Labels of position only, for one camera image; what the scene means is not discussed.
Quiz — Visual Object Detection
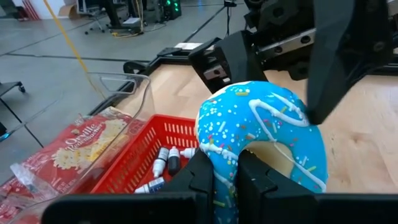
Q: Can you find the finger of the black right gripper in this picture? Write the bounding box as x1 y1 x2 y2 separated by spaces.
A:
188 30 268 94
306 0 394 125

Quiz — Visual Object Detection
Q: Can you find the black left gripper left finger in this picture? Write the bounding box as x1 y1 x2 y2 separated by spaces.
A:
41 148 216 224

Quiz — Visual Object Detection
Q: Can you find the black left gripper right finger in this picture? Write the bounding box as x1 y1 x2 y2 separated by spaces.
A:
238 150 398 224

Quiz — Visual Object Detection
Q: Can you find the black dropper bottle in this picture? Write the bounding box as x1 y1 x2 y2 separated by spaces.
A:
152 147 170 179
167 146 181 177

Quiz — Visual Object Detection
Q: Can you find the dark blue dropper bottle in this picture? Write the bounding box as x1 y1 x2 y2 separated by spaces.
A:
134 176 165 194

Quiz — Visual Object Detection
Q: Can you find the blue frosted toy donut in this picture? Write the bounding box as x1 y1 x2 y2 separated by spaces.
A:
195 80 330 224

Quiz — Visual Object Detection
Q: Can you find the red popcorn bag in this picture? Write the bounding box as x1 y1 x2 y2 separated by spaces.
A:
9 106 147 200
0 177 43 224

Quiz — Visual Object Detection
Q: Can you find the black office chair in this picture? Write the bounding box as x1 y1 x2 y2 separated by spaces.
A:
83 0 107 35

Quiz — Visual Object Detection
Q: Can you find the red plastic basket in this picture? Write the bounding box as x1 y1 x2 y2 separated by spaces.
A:
90 114 200 195

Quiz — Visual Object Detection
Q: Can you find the green lit equipment box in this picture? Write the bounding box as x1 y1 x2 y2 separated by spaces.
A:
161 0 183 21

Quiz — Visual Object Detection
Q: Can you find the clear plastic container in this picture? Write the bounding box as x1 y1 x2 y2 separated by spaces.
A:
0 72 156 224

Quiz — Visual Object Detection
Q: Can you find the black rolling cart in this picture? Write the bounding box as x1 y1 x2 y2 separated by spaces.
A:
0 80 26 98

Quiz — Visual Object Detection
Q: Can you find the yellow hanging cable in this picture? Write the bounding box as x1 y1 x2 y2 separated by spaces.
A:
42 0 106 99

